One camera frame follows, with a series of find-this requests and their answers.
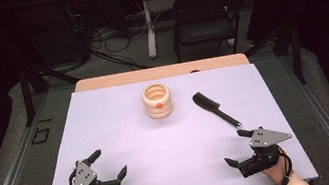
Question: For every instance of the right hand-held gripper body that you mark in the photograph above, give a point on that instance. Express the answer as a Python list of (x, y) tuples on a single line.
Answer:
[(266, 138)]

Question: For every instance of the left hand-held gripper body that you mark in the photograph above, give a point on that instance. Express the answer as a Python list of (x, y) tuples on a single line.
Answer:
[(83, 182)]

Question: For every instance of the black comb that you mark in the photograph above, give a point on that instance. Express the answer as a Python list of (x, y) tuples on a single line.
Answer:
[(208, 106)]

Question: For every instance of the cream ribbed cup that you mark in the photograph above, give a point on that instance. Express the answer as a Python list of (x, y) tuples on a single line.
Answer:
[(158, 107)]

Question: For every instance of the person's right hand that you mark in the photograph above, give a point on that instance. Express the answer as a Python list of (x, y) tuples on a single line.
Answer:
[(275, 172)]

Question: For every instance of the pale lavender table mat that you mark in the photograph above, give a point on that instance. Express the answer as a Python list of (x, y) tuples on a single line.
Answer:
[(163, 160)]

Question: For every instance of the black metal stand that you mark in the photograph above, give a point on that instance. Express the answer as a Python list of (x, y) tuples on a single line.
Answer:
[(27, 95), (295, 50)]

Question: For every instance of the wooden table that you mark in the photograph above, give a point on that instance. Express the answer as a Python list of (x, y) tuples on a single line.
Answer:
[(162, 72)]

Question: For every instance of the black folding chair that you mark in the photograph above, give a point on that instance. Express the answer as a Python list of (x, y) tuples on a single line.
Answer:
[(206, 29)]

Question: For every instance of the white desk leg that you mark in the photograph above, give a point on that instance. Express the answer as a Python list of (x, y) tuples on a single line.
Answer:
[(151, 37)]

